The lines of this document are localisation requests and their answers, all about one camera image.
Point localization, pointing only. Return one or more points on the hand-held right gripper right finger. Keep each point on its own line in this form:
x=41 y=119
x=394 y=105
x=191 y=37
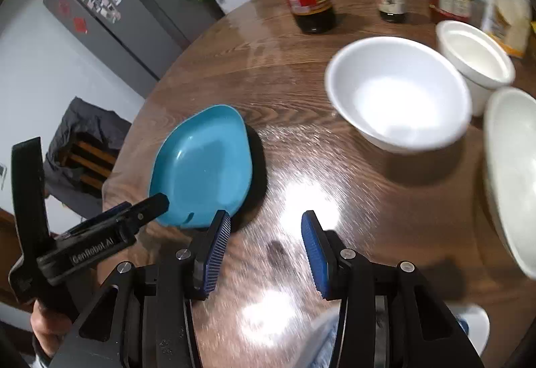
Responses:
x=314 y=250

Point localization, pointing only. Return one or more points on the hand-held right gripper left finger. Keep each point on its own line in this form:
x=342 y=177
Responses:
x=215 y=250

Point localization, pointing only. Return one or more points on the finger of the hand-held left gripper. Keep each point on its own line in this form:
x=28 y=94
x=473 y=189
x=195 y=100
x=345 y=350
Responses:
x=117 y=211
x=148 y=209

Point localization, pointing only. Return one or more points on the blue plate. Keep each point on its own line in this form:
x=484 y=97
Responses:
x=201 y=167

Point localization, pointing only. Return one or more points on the white plate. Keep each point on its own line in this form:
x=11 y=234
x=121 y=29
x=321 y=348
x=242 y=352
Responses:
x=515 y=167

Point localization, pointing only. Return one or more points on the person's left hand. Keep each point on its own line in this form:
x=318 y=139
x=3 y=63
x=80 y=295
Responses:
x=50 y=330

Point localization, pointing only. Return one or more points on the wooden chair with slats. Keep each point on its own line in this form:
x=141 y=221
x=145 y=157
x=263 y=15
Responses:
x=90 y=162

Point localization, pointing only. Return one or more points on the wooden chair with grey cloth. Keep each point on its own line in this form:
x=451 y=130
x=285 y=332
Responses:
x=92 y=121

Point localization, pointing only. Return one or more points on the large white bowl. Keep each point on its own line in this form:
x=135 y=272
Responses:
x=398 y=108

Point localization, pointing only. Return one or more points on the grey refrigerator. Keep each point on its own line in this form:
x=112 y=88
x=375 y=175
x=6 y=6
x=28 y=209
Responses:
x=138 y=16

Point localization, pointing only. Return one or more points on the small white bowl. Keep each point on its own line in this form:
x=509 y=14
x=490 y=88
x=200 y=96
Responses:
x=473 y=53

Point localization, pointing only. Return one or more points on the white orange bread packet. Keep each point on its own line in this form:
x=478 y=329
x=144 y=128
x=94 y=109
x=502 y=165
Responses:
x=506 y=12

